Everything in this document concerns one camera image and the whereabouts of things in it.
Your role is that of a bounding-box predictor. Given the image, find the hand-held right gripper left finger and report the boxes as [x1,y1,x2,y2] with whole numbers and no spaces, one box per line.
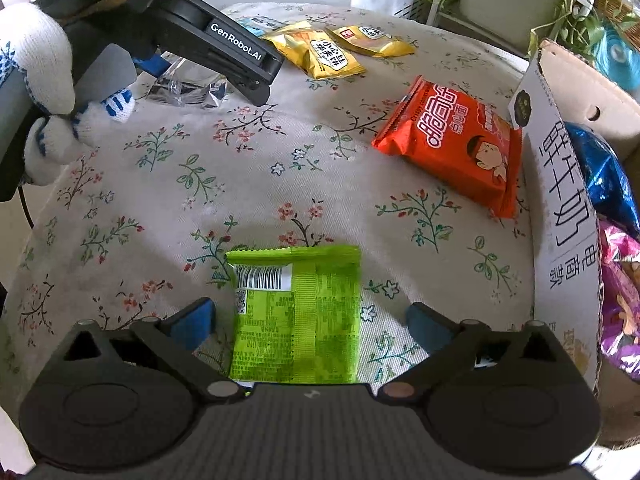
[64,298,250,403]

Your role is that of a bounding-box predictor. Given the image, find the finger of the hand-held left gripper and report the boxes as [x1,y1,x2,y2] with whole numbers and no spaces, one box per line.
[132,53,171,79]
[200,7,284,107]

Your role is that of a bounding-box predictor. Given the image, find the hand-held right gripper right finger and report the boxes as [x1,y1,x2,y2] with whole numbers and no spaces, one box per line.
[377,303,566,403]

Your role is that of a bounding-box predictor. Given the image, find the light blue snack packet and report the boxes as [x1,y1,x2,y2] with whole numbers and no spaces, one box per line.
[235,15,284,37]

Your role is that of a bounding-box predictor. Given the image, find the silver foil packet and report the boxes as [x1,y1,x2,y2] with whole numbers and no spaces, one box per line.
[145,57,234,110]

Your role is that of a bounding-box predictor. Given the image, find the yellow snack packet white bubble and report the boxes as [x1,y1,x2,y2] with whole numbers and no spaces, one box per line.
[262,20,367,81]

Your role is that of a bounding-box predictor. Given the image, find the green snack packet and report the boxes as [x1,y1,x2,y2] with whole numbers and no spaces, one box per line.
[226,245,362,385]

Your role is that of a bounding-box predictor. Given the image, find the plain yellow snack packet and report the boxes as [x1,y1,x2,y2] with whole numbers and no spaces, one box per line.
[332,25,417,59]

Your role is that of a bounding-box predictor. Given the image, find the orange-red snack packet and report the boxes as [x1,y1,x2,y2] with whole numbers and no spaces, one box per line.
[371,75,524,220]

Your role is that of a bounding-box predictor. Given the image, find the purple snack packet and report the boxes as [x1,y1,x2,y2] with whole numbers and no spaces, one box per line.
[600,260,640,383]

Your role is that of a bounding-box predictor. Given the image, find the cardboard box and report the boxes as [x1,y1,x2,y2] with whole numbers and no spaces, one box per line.
[507,37,640,451]

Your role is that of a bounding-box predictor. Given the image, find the pink snack packet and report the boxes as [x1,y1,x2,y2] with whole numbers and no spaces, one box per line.
[597,217,640,266]

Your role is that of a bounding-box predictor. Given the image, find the blue foil snack packet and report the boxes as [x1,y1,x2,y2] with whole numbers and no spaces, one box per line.
[567,122,640,239]

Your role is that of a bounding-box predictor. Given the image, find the person's left hand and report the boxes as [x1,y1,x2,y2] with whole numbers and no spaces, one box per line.
[0,2,135,186]

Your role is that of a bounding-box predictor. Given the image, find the floral tablecloth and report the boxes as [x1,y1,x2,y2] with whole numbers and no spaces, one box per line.
[0,2,601,411]

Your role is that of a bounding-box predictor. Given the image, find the blue round plastic object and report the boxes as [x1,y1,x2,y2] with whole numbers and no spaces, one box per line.
[597,22,640,94]

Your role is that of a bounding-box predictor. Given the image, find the pothos plant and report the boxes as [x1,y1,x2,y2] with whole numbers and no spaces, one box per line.
[387,0,640,63]

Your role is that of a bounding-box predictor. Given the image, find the wicker basket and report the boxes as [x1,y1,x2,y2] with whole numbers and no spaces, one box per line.
[595,0,640,27]

